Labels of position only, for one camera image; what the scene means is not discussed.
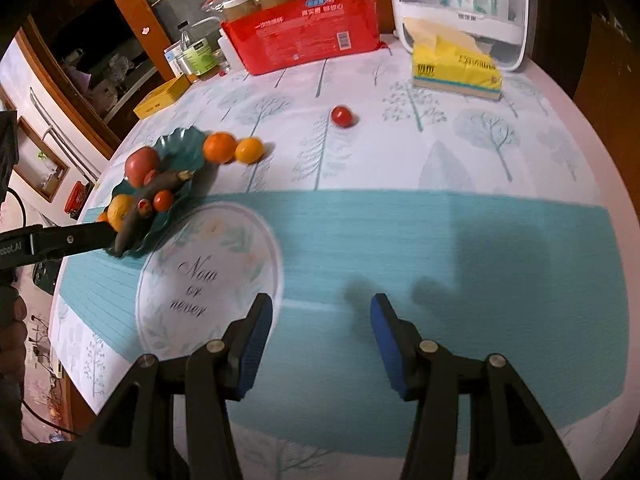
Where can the overripe dark banana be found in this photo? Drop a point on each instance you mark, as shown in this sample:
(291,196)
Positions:
(139,219)

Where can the dark green scalloped plate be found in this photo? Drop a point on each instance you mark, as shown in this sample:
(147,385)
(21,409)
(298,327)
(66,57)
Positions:
(179,150)

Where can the yellow flat box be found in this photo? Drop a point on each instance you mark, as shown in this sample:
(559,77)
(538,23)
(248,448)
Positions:
(163,96)

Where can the red package of cups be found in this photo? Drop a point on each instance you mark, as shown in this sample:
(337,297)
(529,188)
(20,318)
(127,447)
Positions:
(270,35)

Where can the yellow tissue pack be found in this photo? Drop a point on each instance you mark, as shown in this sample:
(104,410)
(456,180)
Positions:
(445,59)

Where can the wooden cabinet right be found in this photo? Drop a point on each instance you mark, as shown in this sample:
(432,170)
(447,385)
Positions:
(608,90)

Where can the red apple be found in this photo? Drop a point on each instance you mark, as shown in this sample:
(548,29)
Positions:
(139,164)

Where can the small yellow tangerine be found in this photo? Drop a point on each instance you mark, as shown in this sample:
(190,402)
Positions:
(249,151)

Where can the small white blue carton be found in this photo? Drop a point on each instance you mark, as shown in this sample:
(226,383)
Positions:
(172,55)

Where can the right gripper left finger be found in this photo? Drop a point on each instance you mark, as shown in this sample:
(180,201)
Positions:
(223,370)

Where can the dark red plum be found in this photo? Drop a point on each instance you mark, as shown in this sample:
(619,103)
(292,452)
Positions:
(150,176)

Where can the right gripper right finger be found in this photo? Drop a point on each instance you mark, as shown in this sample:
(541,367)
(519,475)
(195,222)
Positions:
(420,371)

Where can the green label glass bottle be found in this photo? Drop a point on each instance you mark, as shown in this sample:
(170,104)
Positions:
(197,50)

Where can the white squeeze bottle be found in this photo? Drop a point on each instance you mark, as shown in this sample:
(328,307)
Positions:
(227,52)

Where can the large yellow orange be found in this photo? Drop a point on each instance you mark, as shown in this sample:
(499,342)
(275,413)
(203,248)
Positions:
(118,209)

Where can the patterned tablecloth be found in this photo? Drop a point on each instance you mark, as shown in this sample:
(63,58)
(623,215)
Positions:
(489,225)

